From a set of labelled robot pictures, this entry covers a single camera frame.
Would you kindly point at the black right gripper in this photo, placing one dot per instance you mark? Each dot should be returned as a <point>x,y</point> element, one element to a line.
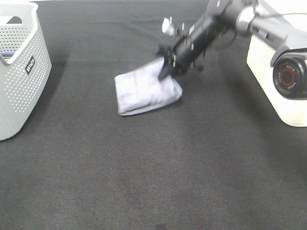
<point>181,55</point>

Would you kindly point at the lavender towel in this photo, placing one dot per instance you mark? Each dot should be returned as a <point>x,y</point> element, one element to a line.
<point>139,91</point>

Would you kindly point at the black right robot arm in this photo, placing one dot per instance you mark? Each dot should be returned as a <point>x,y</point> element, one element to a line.
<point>289,61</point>

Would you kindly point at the black table cloth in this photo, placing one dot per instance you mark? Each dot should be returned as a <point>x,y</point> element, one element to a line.
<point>218,159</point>

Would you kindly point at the white storage box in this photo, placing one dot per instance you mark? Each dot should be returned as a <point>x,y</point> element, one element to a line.
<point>291,112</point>

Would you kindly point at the grey perforated laundry basket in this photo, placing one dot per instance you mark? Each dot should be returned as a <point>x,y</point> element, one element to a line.
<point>23,75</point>

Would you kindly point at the blue item in basket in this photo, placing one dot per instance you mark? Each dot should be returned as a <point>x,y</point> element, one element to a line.
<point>10,53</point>

